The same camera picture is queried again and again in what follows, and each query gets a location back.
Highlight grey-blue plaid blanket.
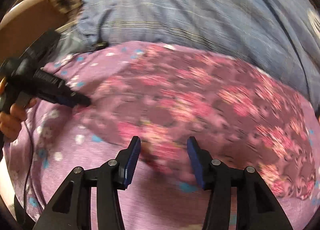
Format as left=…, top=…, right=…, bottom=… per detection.
left=53, top=24, right=99, bottom=58

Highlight small black clip object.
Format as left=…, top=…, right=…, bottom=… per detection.
left=91, top=41, right=109, bottom=51

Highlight thin black cable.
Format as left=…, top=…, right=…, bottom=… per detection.
left=15, top=119, right=48, bottom=225

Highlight brown wooden headboard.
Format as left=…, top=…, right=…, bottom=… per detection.
left=1, top=0, right=68, bottom=62

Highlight mauve pink floral garment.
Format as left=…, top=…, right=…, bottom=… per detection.
left=72, top=45, right=316, bottom=200

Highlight person's left hand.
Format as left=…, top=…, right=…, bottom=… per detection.
left=1, top=98, right=37, bottom=142

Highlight blue plaid pillow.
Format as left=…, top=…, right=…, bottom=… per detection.
left=76, top=0, right=319, bottom=109

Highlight purple flowered bed sheet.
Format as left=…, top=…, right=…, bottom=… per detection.
left=4, top=41, right=319, bottom=229

